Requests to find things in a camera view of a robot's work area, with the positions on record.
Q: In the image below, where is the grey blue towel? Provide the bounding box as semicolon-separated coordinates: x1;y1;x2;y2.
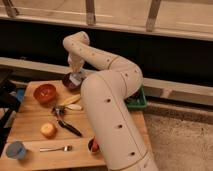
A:
69;71;85;84

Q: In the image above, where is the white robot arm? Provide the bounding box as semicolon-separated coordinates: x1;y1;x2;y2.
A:
63;31;159;171

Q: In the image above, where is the purple bowl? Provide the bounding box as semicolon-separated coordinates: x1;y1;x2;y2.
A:
62;72;83;90

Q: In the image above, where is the orange bowl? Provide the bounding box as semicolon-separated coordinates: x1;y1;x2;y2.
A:
33;84;57;104

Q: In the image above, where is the banana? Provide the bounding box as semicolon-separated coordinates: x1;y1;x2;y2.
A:
60;94;81;106

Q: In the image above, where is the wooden knife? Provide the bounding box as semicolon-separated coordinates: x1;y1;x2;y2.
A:
65;104;82;111

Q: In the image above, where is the yellow apple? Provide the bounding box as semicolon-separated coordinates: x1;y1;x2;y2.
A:
40;123;57;138

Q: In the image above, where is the green plastic tray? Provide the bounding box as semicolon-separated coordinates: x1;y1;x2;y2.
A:
125;88;147;110

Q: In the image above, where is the black chair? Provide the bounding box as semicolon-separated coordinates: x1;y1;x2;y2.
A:
0;68;20;154

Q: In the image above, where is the small dark cup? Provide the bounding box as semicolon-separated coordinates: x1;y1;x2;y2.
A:
88;139;99;154

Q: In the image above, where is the metal spoon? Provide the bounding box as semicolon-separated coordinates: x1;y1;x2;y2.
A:
39;145;72;152

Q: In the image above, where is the orange carrot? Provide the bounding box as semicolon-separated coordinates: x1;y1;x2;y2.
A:
92;137;99;152

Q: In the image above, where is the blue cup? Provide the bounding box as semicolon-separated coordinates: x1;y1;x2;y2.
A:
6;141;27;160

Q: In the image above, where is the black handled can opener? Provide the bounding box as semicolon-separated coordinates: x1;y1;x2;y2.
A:
52;105;82;137

